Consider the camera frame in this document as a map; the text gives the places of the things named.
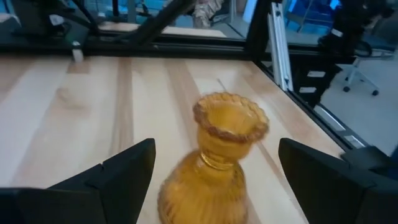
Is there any office chair with castors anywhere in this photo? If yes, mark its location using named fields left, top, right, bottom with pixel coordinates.
left=341, top=39, right=397, bottom=97

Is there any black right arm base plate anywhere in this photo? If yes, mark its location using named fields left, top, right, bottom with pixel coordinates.
left=0, top=26, right=91, bottom=54

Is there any small white block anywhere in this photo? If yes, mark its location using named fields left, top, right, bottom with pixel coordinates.
left=71, top=41, right=85, bottom=63

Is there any silver aluminium extrusion post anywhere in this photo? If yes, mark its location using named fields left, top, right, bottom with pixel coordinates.
left=267, top=2, right=294, bottom=92

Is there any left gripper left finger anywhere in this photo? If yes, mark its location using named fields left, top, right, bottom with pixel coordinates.
left=0, top=138, right=157, bottom=224

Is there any black aluminium table frame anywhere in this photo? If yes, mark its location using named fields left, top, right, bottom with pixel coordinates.
left=0, top=0, right=371, bottom=151

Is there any amber ribbed glass candle holder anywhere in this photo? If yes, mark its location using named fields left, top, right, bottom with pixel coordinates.
left=157, top=91, right=270, bottom=224

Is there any light wooden table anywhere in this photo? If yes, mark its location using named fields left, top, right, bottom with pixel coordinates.
left=98, top=21, right=228, bottom=39

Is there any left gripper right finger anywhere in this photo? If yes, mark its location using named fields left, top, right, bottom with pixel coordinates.
left=277, top=138, right=398, bottom=224

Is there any person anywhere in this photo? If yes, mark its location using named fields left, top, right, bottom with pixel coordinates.
left=192, top=0, right=225, bottom=29

